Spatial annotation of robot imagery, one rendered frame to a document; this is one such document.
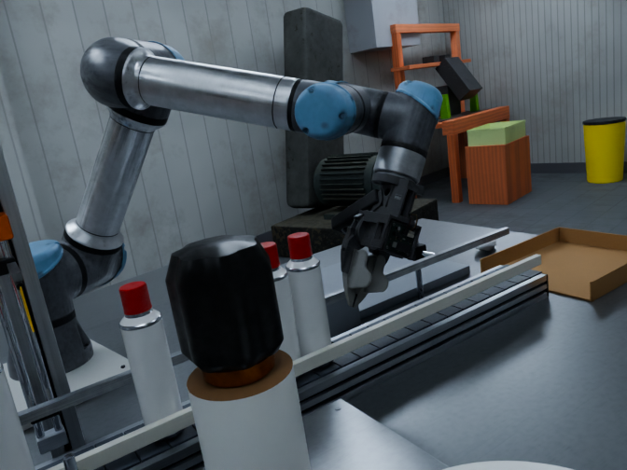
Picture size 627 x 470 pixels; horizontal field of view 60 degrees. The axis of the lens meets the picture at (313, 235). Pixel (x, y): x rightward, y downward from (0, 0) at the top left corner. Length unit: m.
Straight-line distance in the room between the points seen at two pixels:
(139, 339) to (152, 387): 0.07
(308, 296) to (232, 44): 4.31
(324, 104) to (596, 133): 5.57
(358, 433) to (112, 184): 0.67
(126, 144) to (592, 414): 0.87
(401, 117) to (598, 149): 5.44
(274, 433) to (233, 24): 4.73
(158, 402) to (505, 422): 0.45
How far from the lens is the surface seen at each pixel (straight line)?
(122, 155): 1.09
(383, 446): 0.67
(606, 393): 0.87
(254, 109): 0.80
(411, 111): 0.86
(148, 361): 0.72
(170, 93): 0.86
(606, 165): 6.27
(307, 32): 4.87
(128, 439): 0.73
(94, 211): 1.14
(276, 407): 0.44
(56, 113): 4.19
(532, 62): 7.05
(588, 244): 1.48
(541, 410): 0.82
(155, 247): 4.49
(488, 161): 5.58
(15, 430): 0.72
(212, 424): 0.45
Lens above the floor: 1.28
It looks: 14 degrees down
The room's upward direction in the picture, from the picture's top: 8 degrees counter-clockwise
